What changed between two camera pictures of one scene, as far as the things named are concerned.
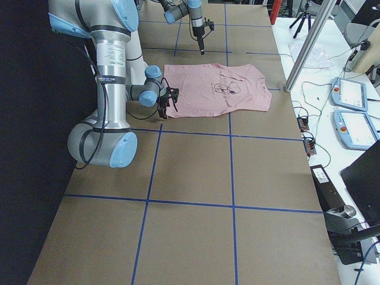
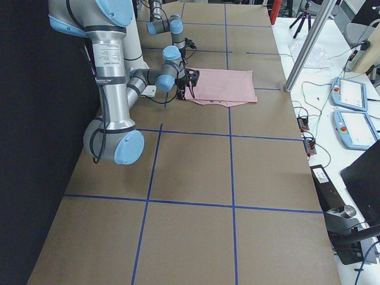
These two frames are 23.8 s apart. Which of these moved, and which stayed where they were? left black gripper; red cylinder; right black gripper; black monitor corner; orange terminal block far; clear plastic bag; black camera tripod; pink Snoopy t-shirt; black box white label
Moved: right black gripper; pink Snoopy t-shirt; left black gripper
Stayed: clear plastic bag; red cylinder; black box white label; black camera tripod; orange terminal block far; black monitor corner
